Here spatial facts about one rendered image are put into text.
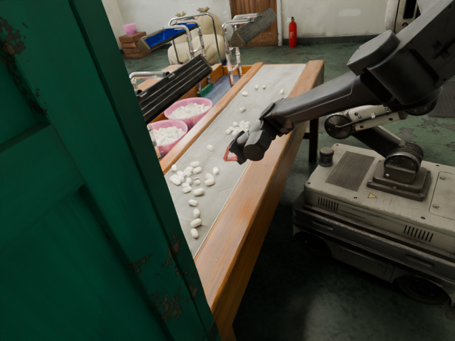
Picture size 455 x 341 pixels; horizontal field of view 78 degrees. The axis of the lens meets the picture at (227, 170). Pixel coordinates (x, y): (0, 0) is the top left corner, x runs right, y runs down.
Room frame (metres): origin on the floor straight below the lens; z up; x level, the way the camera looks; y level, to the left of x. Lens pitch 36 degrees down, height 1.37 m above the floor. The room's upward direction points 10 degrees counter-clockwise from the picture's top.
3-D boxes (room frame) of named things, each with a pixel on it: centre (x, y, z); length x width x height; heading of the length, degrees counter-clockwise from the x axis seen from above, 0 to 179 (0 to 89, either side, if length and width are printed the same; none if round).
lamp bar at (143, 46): (1.98, 0.19, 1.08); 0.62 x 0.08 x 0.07; 151
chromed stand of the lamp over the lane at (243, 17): (1.76, -0.23, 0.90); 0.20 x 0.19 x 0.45; 151
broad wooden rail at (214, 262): (1.11, -0.28, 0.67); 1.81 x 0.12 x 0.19; 151
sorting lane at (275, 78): (1.22, -0.09, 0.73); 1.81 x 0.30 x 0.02; 151
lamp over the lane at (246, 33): (1.71, -0.30, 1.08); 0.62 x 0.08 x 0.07; 151
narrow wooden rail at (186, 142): (1.30, 0.06, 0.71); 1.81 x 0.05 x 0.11; 151
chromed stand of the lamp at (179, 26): (1.95, 0.12, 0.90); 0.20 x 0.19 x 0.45; 151
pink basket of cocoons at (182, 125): (1.23, 0.29, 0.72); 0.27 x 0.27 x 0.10
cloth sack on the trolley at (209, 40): (4.32, 0.01, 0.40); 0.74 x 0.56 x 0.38; 148
